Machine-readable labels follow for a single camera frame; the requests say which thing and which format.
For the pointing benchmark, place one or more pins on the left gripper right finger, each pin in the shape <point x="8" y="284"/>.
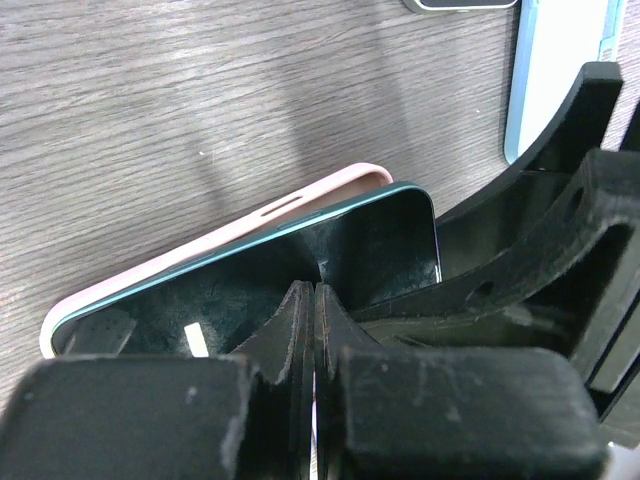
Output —
<point x="446" y="413"/>

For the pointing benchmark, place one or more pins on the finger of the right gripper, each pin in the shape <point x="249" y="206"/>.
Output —
<point x="570" y="284"/>
<point x="491" y="220"/>

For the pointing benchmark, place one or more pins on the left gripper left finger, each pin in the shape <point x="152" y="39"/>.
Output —
<point x="245" y="415"/>

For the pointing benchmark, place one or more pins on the dark green phone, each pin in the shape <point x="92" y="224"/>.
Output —
<point x="369" y="248"/>

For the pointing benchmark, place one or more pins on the pink phone case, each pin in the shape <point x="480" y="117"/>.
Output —
<point x="350" y="181"/>

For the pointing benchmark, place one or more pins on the light blue phone case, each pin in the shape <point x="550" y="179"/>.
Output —
<point x="555" y="39"/>

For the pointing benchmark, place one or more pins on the silver phone black screen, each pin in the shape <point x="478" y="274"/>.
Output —
<point x="446" y="6"/>

